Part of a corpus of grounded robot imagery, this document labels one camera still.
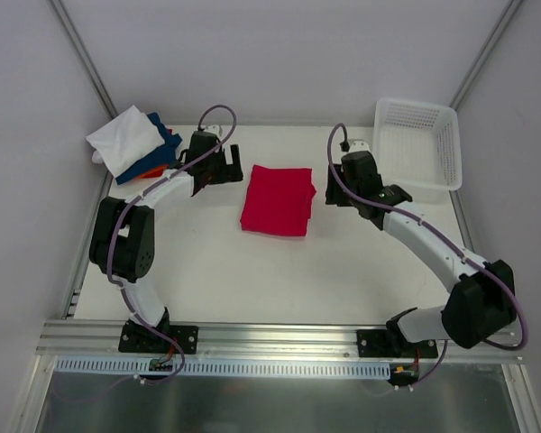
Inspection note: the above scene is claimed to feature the magenta t shirt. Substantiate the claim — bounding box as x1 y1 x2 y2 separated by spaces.
240 165 316 237

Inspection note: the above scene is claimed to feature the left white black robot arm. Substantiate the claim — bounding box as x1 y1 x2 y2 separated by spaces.
88 129 243 354

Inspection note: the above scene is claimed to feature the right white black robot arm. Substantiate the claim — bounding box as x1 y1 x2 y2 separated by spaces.
326 151 521 357

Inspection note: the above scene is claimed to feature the folded blue t shirt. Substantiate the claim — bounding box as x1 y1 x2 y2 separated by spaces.
115 112 183 185

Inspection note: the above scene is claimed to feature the folded orange t shirt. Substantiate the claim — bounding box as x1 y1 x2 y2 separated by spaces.
136 128 176 179

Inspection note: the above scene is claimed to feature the folded white t shirt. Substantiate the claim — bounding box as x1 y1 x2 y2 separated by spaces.
86 106 165 178

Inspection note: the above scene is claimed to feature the white plastic basket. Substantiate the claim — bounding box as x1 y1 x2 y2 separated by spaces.
372 97 463 191

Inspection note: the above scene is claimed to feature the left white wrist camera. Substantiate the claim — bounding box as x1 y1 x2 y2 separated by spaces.
205 124 224 136

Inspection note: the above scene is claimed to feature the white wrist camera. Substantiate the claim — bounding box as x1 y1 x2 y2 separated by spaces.
348 139 371 153
205 124 224 136

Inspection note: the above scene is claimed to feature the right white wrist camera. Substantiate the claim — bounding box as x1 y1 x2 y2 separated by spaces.
348 139 371 153

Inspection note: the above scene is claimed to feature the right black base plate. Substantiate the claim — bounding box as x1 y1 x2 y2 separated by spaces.
356 328 438 359

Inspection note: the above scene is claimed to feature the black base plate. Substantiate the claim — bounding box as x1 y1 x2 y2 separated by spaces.
118 321 199 355
356 328 438 359

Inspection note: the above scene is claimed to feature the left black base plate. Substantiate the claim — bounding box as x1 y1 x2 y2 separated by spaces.
118 321 199 355

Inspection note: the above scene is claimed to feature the white slotted cable duct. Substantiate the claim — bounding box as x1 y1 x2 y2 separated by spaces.
54 356 391 381

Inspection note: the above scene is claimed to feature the aluminium mounting rail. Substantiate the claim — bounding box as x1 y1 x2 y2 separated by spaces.
35 318 524 360

